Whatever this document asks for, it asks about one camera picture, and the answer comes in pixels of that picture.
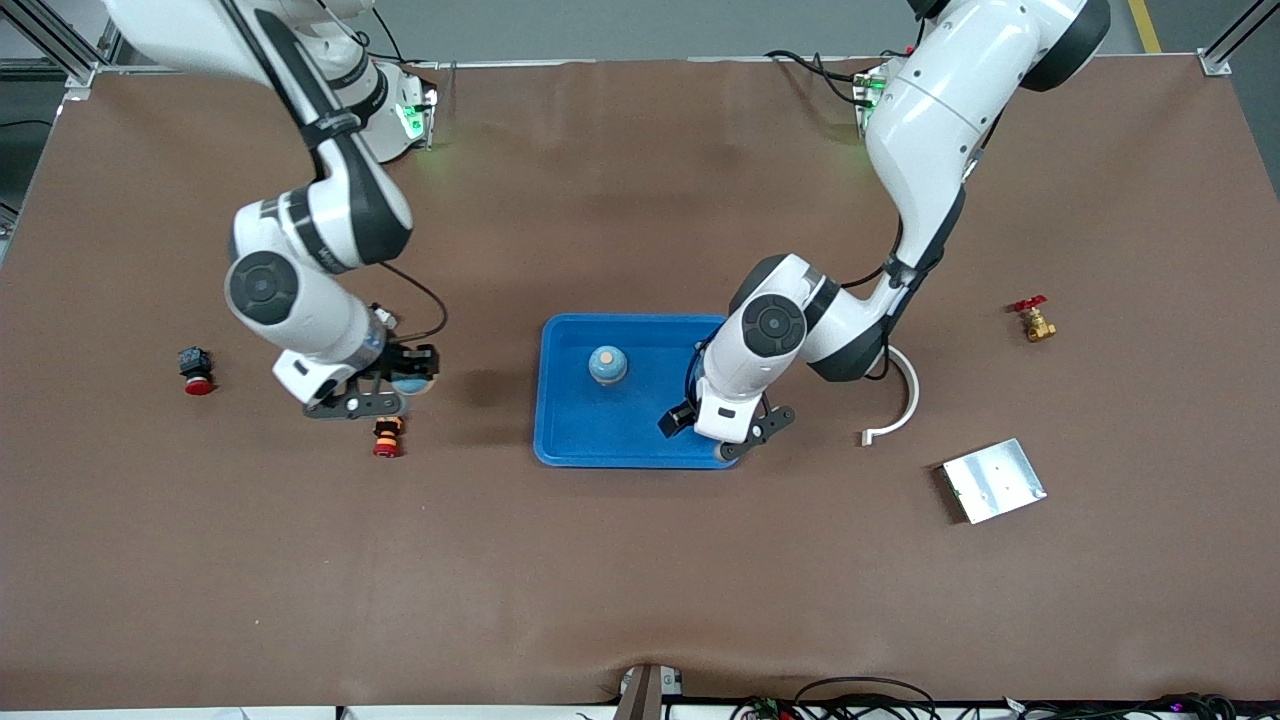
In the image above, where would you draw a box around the blue plastic tray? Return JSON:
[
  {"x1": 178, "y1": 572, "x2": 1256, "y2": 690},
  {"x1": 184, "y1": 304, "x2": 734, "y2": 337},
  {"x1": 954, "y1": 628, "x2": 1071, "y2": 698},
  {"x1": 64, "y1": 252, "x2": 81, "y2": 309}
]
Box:
[{"x1": 532, "y1": 314, "x2": 743, "y2": 470}]

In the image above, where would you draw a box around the red mushroom push button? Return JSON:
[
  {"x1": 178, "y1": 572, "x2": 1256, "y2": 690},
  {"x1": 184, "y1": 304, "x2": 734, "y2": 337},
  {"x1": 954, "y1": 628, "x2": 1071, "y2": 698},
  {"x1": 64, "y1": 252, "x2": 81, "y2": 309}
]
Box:
[{"x1": 178, "y1": 346, "x2": 215, "y2": 397}]

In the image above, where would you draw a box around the brown table mat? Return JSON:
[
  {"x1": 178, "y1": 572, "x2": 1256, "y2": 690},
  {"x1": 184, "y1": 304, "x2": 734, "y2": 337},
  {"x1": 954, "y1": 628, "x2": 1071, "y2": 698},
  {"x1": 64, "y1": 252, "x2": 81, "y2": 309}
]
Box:
[{"x1": 0, "y1": 58, "x2": 1280, "y2": 709}]

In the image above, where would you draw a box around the silver metal plate box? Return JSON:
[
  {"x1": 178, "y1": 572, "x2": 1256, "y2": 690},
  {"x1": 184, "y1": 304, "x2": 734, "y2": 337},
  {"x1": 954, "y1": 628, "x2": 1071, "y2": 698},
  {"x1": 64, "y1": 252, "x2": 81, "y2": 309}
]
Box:
[{"x1": 940, "y1": 438, "x2": 1048, "y2": 525}]

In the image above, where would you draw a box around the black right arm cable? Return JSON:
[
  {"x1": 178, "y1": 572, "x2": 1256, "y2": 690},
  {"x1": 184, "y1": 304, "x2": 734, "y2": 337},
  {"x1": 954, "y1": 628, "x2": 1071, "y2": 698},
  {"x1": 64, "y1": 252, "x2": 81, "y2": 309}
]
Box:
[{"x1": 215, "y1": 0, "x2": 449, "y2": 346}]

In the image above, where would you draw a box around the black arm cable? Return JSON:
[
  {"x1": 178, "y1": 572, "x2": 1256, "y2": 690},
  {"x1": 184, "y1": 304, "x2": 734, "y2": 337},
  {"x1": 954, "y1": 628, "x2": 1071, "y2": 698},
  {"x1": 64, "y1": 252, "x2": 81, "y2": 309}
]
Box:
[
  {"x1": 685, "y1": 215, "x2": 906, "y2": 401},
  {"x1": 215, "y1": 0, "x2": 449, "y2": 346}
]

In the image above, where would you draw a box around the white half-ring pipe clamp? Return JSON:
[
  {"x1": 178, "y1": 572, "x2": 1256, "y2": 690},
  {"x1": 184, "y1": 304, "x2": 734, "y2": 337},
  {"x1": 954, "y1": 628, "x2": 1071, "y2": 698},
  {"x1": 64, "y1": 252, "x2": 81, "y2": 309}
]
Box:
[{"x1": 860, "y1": 345, "x2": 921, "y2": 447}]

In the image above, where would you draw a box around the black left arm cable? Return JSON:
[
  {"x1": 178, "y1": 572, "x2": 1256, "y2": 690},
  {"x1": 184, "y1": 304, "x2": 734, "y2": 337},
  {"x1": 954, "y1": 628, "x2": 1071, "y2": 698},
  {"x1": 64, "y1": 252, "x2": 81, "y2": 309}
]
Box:
[{"x1": 685, "y1": 215, "x2": 906, "y2": 401}]

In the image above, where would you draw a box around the brown camera mount post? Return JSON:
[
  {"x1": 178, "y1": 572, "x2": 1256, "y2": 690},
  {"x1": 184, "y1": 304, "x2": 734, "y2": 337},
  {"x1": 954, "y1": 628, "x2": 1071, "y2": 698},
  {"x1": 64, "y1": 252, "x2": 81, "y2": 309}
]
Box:
[{"x1": 612, "y1": 663, "x2": 686, "y2": 720}]

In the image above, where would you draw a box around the black looped cable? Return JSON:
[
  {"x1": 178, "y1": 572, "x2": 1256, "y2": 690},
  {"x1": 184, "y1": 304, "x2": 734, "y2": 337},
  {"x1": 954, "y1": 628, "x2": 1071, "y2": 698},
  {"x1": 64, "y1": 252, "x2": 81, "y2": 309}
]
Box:
[{"x1": 795, "y1": 677, "x2": 936, "y2": 720}]

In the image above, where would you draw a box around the brass valve red handle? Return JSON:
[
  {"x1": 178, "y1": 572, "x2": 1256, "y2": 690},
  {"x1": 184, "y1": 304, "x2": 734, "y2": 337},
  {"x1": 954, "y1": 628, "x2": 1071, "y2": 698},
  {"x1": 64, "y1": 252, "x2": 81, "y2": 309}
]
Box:
[{"x1": 1010, "y1": 295, "x2": 1058, "y2": 343}]

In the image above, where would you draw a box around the black base power cable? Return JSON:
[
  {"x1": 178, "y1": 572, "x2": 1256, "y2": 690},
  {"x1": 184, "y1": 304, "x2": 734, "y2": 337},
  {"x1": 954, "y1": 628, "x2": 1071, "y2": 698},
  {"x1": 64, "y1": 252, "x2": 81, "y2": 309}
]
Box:
[{"x1": 765, "y1": 48, "x2": 871, "y2": 101}]

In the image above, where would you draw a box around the aluminium frame beam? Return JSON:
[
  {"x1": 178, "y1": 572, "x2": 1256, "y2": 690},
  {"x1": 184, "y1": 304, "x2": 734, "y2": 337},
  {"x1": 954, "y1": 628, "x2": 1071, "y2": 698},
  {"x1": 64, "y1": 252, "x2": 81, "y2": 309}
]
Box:
[
  {"x1": 0, "y1": 0, "x2": 121, "y2": 101},
  {"x1": 1195, "y1": 0, "x2": 1280, "y2": 76}
]

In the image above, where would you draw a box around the black cable bundle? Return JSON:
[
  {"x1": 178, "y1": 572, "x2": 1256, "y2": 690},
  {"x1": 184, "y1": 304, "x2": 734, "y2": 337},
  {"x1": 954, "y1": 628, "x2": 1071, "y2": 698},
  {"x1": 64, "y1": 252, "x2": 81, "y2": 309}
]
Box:
[{"x1": 1000, "y1": 693, "x2": 1280, "y2": 720}]

